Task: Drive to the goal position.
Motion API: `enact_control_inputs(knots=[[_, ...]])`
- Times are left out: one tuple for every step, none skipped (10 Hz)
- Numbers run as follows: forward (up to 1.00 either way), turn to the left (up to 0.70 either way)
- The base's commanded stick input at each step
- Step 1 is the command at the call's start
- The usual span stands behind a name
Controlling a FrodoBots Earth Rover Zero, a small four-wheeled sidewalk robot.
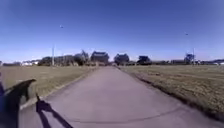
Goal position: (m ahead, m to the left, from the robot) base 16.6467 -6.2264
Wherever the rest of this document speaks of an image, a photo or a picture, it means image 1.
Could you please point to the grey asphalt path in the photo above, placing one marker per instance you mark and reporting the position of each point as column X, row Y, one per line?
column 116, row 100

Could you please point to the low white building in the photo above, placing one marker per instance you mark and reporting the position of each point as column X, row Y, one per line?
column 30, row 62

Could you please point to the dry grass field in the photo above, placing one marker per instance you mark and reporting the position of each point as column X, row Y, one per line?
column 180, row 80
column 50, row 76

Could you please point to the row of trees and buildings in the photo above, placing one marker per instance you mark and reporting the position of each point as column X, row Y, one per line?
column 100, row 57

